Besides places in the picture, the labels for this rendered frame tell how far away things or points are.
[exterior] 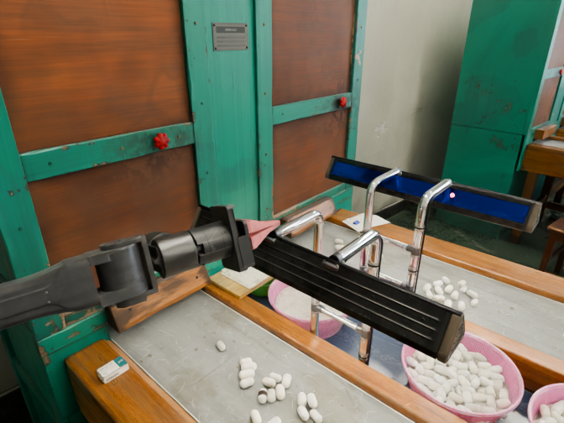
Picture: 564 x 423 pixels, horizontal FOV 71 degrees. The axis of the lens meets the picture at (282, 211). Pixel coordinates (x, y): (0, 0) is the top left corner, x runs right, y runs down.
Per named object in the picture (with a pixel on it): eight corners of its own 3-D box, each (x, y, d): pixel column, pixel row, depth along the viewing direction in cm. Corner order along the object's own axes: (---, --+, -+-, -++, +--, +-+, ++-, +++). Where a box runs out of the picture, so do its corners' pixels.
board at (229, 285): (239, 300, 117) (239, 296, 117) (207, 280, 127) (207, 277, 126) (307, 257, 140) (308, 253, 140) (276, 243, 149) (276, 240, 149)
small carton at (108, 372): (105, 384, 89) (103, 378, 88) (97, 376, 91) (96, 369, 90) (129, 368, 93) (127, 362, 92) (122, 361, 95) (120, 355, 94)
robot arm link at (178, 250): (161, 284, 53) (150, 242, 52) (148, 276, 58) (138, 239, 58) (208, 268, 56) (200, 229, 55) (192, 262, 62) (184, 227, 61)
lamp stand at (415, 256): (408, 340, 115) (432, 198, 96) (349, 311, 127) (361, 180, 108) (434, 309, 128) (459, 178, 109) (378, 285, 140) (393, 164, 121)
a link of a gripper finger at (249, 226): (273, 248, 69) (225, 263, 64) (264, 208, 68) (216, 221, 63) (295, 251, 64) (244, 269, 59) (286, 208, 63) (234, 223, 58)
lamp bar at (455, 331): (446, 367, 58) (455, 327, 55) (188, 236, 95) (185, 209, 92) (464, 338, 64) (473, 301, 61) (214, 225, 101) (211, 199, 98)
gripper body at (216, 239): (232, 263, 65) (190, 279, 61) (219, 203, 64) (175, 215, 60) (252, 268, 59) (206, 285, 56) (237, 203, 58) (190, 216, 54)
